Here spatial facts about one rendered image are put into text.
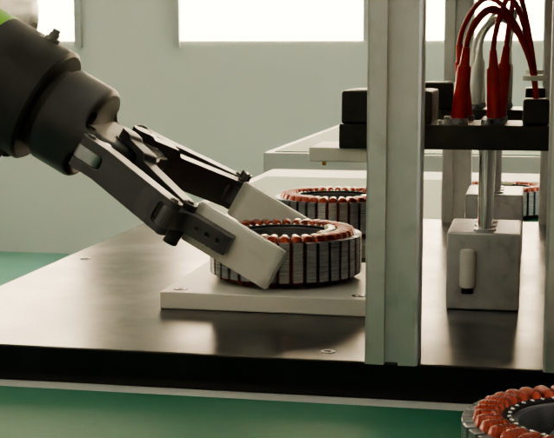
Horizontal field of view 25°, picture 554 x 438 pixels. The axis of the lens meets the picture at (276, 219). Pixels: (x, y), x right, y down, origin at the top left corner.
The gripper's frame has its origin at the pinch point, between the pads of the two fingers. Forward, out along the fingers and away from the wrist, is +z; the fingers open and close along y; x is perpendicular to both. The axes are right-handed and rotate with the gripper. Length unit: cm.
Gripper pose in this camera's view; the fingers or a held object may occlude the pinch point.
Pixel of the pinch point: (282, 248)
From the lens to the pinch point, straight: 93.5
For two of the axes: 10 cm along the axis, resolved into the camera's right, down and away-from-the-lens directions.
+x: 4.8, -8.5, -2.1
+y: -2.0, 1.3, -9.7
